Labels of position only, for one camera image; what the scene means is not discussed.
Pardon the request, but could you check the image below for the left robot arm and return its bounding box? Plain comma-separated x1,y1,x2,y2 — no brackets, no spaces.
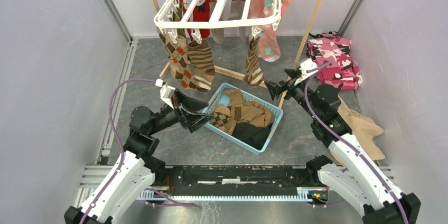
64,79,212,223

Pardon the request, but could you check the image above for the black garment in basket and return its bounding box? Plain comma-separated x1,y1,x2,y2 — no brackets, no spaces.
232,123,272,150

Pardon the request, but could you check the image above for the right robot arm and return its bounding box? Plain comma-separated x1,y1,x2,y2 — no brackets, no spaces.
265,59,421,223

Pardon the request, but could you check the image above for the grey sock striped cuff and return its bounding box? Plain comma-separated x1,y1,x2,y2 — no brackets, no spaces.
210,0,246,44

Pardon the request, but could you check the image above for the beige argyle sock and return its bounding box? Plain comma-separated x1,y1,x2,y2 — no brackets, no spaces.
159,33,197,89

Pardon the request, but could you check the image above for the beige cloth on floor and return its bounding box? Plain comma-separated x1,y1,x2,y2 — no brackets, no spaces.
338,97,385,161

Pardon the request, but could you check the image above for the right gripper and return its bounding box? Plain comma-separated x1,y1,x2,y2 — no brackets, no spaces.
264,68,321,120

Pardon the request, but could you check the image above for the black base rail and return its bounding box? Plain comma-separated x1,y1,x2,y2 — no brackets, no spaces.
149,165,326,197

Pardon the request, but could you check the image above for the green striped sock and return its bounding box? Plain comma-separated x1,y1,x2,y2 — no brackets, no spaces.
173,4,186,38

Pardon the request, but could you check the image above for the pink patterned sock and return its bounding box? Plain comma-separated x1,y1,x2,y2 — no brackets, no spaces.
248,0,293,62

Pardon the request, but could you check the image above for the pink camouflage bag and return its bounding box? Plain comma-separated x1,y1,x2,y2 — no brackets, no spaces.
305,31,362,91

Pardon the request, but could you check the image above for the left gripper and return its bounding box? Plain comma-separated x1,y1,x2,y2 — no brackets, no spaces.
148,88,214,135

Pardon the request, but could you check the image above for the wooden rack frame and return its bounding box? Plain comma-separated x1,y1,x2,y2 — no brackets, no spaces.
139,0,333,109

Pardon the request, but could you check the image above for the white plastic clip hanger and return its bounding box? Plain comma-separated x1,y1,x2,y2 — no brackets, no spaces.
153,0,282,43

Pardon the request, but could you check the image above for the brown striped sock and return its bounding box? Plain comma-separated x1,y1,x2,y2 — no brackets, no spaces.
187,40,216,92
243,38,264,86

